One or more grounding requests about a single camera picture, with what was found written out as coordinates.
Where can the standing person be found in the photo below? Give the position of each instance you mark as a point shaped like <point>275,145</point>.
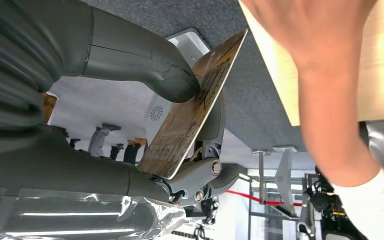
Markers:
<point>99,139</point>
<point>134,152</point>

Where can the black robot machine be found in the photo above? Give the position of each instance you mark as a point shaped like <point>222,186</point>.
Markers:
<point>328,205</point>

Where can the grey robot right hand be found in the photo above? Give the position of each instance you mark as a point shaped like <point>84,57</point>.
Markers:
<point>79,165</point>

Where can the red barrier belt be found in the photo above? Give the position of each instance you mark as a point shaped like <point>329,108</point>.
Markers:
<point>245,196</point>

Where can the grey kiosk stand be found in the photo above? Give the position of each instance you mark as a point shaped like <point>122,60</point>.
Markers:
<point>284,179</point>
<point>153,122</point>

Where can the metal stanchion post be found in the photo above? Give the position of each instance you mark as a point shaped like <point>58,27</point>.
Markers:
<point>261,175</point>

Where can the brown wooden panel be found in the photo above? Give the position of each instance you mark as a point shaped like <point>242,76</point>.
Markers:
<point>50,107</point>

